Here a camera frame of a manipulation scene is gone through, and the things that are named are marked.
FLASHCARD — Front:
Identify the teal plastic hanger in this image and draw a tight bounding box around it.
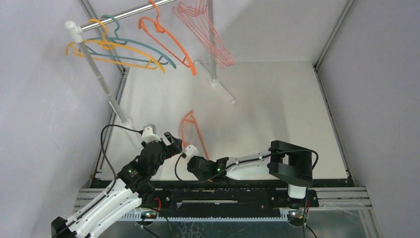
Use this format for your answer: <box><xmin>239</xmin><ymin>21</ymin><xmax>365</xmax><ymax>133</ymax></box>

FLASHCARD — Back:
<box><xmin>86</xmin><ymin>15</ymin><xmax>177</xmax><ymax>72</ymax></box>

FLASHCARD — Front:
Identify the yellow plastic hanger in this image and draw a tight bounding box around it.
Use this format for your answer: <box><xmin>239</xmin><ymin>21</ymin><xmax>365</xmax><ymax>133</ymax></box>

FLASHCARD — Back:
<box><xmin>84</xmin><ymin>19</ymin><xmax>166</xmax><ymax>73</ymax></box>

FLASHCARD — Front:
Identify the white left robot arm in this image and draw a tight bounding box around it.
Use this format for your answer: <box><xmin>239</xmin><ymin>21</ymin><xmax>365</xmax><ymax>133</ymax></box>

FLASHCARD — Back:
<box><xmin>51</xmin><ymin>130</ymin><xmax>182</xmax><ymax>238</ymax></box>

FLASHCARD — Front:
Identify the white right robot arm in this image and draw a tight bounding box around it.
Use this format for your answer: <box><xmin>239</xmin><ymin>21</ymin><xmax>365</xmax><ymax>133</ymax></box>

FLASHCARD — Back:
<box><xmin>181</xmin><ymin>140</ymin><xmax>319</xmax><ymax>206</ymax></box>

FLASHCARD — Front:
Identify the chrome rack top bar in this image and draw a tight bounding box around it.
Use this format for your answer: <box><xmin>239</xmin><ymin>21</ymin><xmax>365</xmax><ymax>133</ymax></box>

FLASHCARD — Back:
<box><xmin>80</xmin><ymin>0</ymin><xmax>175</xmax><ymax>32</ymax></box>

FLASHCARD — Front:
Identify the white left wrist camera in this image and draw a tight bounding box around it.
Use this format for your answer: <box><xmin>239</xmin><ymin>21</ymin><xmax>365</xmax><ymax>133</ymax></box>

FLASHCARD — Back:
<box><xmin>141</xmin><ymin>123</ymin><xmax>161</xmax><ymax>143</ymax></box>

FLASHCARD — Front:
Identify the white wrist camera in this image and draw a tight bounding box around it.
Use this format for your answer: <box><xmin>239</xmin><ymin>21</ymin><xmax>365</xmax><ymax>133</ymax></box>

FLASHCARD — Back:
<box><xmin>181</xmin><ymin>145</ymin><xmax>202</xmax><ymax>160</ymax></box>
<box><xmin>141</xmin><ymin>123</ymin><xmax>161</xmax><ymax>143</ymax></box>

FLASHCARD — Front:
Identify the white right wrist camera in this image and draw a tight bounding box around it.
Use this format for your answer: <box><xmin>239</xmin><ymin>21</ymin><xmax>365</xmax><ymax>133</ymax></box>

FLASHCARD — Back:
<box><xmin>181</xmin><ymin>145</ymin><xmax>202</xmax><ymax>160</ymax></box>

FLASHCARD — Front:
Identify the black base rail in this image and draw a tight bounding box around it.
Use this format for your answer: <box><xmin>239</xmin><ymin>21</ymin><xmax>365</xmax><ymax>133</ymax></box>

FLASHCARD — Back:
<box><xmin>142</xmin><ymin>180</ymin><xmax>319</xmax><ymax>220</ymax></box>

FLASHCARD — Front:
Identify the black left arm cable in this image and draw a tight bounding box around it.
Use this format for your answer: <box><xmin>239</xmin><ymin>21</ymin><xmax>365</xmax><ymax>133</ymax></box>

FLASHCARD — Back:
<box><xmin>49</xmin><ymin>124</ymin><xmax>145</xmax><ymax>238</ymax></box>

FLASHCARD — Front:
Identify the white rack right post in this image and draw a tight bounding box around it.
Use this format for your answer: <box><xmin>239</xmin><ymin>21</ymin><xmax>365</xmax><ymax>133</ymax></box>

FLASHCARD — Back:
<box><xmin>207</xmin><ymin>0</ymin><xmax>219</xmax><ymax>84</ymax></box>

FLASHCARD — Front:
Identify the aluminium frame rail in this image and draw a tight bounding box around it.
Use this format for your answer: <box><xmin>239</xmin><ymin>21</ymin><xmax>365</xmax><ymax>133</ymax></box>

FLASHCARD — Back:
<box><xmin>78</xmin><ymin>0</ymin><xmax>129</xmax><ymax>184</ymax></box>

